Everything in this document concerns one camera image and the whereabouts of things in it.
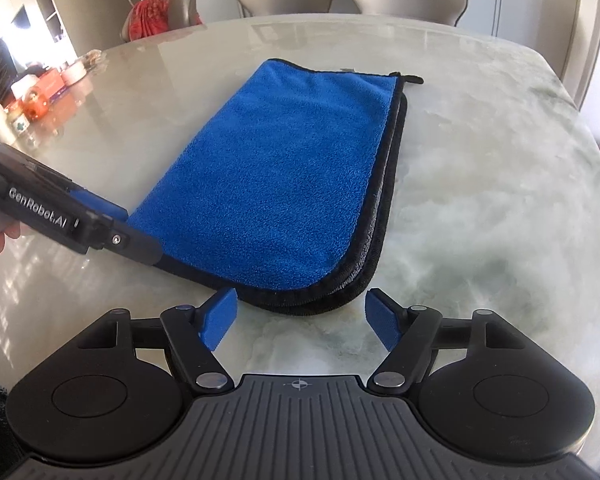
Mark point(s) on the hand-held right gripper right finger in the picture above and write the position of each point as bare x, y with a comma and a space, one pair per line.
384, 324

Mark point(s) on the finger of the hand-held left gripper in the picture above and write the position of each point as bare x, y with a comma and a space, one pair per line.
100, 206
132, 245

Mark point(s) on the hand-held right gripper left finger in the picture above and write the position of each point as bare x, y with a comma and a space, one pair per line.
219, 325

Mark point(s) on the blue towel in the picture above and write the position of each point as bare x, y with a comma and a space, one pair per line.
275, 180

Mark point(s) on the jar with green clover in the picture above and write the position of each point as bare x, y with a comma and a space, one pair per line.
17, 121

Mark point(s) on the orange toy snow globe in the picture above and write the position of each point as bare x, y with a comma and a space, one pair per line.
35, 104

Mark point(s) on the orange box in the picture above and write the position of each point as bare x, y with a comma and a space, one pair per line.
42, 85

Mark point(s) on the pink round box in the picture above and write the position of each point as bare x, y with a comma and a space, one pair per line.
72, 74

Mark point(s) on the clear snack bag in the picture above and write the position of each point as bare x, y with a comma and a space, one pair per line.
91, 58

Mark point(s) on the white shelf unit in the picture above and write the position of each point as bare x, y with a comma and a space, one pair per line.
45, 5

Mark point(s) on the red patterned cloth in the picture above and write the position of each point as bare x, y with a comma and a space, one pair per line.
155, 15

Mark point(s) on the beige chair with red cloth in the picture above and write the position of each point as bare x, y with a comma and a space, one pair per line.
185, 5

